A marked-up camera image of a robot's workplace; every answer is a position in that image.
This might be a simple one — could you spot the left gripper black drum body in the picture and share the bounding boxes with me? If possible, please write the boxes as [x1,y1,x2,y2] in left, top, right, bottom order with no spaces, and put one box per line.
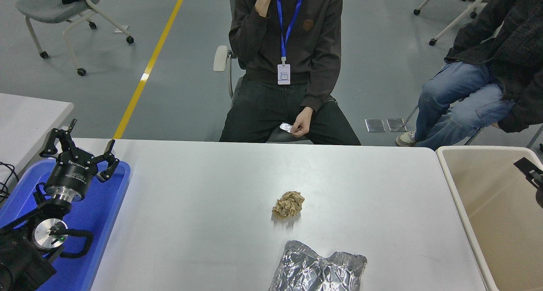
[45,150,99,193]

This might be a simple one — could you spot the silver foil tray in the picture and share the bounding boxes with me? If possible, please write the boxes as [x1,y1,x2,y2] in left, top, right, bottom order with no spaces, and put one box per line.
[268,240,368,291]

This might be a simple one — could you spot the person's left hand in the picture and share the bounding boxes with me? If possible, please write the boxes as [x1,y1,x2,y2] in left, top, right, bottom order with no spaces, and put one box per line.
[291,107,314,137]

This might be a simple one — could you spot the white side table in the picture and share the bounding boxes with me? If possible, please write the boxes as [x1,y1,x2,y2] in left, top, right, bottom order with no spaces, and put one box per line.
[0,93,74,185]

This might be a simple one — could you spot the blue plastic tray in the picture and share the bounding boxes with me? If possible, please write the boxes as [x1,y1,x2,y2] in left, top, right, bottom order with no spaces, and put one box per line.
[0,159,131,291]

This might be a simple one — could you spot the large pale beige bin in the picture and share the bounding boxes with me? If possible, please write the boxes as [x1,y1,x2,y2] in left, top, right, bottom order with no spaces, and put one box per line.
[436,145,543,291]

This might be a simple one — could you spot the person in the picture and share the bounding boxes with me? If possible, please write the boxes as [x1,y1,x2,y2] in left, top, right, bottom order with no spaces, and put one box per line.
[219,0,361,145]
[395,0,543,151]

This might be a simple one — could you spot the grey office chair white armrests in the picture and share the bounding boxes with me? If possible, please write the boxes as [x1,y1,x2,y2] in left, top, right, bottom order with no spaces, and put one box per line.
[213,0,314,145]

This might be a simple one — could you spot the crumpled tan paper ball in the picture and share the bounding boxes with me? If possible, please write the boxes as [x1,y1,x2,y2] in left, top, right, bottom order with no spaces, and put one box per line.
[272,191,305,220]

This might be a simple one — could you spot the black cable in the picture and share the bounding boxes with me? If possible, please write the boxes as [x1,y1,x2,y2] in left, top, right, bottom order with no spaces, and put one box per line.
[0,162,20,204]

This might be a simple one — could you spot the blue lanyard with white badge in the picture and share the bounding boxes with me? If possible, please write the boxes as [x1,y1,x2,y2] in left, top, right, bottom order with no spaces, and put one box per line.
[276,0,305,85]

